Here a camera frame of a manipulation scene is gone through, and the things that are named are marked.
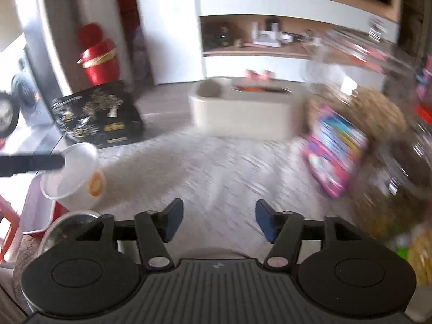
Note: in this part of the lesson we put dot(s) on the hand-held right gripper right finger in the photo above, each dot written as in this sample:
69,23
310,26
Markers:
266,221

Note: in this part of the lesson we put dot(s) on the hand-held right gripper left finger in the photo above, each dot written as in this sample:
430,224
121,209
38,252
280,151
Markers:
173,219

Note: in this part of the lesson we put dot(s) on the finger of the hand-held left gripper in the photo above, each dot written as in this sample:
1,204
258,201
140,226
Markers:
30,164

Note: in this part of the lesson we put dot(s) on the white bowl with bun print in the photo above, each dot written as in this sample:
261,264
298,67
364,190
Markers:
74,179

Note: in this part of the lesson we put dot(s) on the stainless steel bowl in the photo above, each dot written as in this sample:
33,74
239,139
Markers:
65,226

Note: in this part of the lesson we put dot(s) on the red rectangular tray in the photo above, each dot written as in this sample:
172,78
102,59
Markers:
37,214

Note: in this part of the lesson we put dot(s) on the white lace tablecloth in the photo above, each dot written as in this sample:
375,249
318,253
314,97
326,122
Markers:
219,175

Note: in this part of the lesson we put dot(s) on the white washing machine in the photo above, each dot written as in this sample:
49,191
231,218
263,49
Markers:
23,86

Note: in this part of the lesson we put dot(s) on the black snack bag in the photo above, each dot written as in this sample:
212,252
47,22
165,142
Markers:
98,114

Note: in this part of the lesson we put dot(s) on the pink candy packet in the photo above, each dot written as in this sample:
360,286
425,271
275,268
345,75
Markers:
334,148

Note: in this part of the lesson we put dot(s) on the cream plastic container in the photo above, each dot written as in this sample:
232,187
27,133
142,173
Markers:
243,114

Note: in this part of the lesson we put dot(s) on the red canister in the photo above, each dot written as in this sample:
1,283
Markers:
96,57

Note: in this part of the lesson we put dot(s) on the glass jar of seeds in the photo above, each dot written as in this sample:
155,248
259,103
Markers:
395,189

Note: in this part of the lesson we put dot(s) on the large glass jar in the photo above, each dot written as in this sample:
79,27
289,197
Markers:
364,104

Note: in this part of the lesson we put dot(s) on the green gumball machine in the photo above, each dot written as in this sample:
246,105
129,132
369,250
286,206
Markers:
422,253

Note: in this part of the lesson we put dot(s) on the white charging stand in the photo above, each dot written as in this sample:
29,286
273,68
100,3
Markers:
270,37

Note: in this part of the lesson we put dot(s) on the white wall cabinet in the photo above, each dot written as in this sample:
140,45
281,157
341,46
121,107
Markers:
270,3

